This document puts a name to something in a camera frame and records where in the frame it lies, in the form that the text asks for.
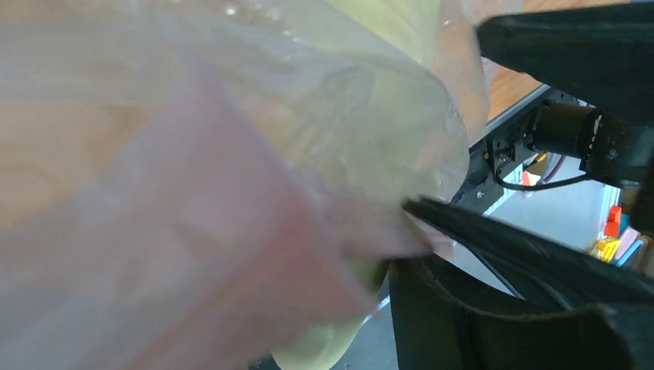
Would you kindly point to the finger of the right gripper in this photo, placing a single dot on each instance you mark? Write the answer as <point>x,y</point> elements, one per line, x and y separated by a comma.
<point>602,55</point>
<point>537,269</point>

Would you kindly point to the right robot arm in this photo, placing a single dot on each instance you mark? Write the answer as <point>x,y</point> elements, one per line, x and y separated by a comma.
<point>621,154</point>

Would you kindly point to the clear dotted zip bag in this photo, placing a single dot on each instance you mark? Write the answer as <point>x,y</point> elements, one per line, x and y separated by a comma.
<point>194,184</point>

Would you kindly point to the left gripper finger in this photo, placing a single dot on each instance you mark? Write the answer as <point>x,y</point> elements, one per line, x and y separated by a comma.
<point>443,318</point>

